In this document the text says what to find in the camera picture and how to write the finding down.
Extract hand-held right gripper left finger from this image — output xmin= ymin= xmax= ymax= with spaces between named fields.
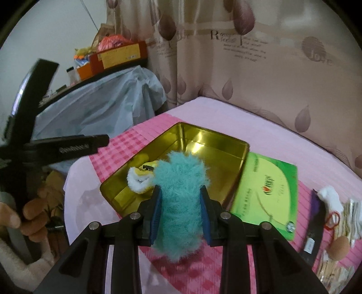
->
xmin=34 ymin=184 xmax=164 ymax=294

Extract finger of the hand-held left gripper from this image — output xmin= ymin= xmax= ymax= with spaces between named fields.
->
xmin=24 ymin=135 xmax=110 ymax=165

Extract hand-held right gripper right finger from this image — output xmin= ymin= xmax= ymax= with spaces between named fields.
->
xmin=199 ymin=187 xmax=329 ymax=294

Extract yellow white plush toy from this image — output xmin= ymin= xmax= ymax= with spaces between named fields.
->
xmin=126 ymin=161 xmax=159 ymax=194

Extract teal fluffy plush toy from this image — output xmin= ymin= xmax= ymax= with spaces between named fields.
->
xmin=152 ymin=151 xmax=213 ymax=263

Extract gold metal tin box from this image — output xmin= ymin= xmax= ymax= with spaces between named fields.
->
xmin=100 ymin=122 xmax=250 ymax=219

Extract black purple package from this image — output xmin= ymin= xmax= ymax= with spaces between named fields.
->
xmin=299 ymin=189 xmax=324 ymax=268

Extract white sock red trim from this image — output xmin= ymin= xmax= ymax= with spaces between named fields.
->
xmin=317 ymin=185 xmax=344 ymax=228

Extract beige makeup sponge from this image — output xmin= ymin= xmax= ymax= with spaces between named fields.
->
xmin=329 ymin=235 xmax=350 ymax=260

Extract person's left hand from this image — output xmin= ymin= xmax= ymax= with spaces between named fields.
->
xmin=0 ymin=198 xmax=51 ymax=241

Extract yellow brown cloth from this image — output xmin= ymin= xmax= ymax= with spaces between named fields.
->
xmin=37 ymin=170 xmax=69 ymax=255

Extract pale blue plastic cover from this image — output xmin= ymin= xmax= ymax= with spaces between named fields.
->
xmin=32 ymin=66 xmax=168 ymax=140

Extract orange cardboard box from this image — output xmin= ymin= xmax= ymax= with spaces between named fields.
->
xmin=76 ymin=61 xmax=94 ymax=81

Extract green tin lid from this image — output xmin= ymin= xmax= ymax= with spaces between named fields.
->
xmin=229 ymin=152 xmax=298 ymax=242

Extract brown paper bag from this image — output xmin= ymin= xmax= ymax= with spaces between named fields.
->
xmin=92 ymin=23 xmax=114 ymax=48

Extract red yellow cardboard box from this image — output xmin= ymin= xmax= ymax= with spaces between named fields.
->
xmin=90 ymin=41 xmax=148 ymax=79

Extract orange plastic bag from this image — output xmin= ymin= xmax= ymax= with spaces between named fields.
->
xmin=98 ymin=34 xmax=134 ymax=53

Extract pink checked bed sheet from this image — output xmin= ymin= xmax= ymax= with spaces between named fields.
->
xmin=64 ymin=96 xmax=362 ymax=294

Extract clear packet of beige sticks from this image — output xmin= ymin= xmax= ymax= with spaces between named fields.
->
xmin=315 ymin=251 xmax=356 ymax=287
xmin=337 ymin=199 xmax=362 ymax=250

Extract beige leaf print curtain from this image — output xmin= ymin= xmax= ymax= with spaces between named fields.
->
xmin=106 ymin=0 xmax=362 ymax=171

